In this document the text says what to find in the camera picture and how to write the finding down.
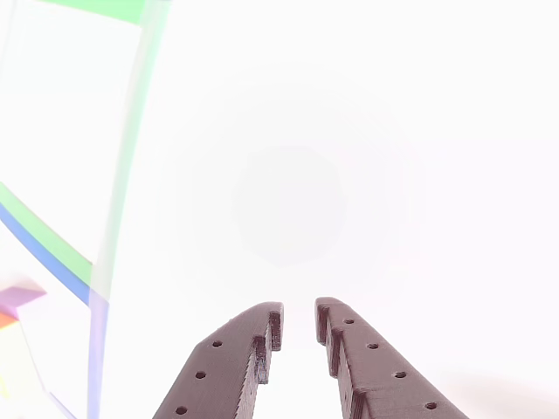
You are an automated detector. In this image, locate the green square frame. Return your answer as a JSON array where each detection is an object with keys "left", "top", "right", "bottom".
[{"left": 0, "top": 0, "right": 174, "bottom": 303}]

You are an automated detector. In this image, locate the orange flat block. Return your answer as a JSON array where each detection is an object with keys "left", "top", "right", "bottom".
[{"left": 0, "top": 310, "right": 22, "bottom": 332}]

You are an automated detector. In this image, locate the purple flat block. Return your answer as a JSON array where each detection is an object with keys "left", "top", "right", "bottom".
[{"left": 0, "top": 285, "right": 48, "bottom": 320}]

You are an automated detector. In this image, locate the green cube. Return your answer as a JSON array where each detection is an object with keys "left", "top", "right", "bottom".
[{"left": 0, "top": 325, "right": 49, "bottom": 401}]

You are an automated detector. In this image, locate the blue square frame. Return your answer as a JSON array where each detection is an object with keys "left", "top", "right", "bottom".
[{"left": 0, "top": 203, "right": 110, "bottom": 419}]

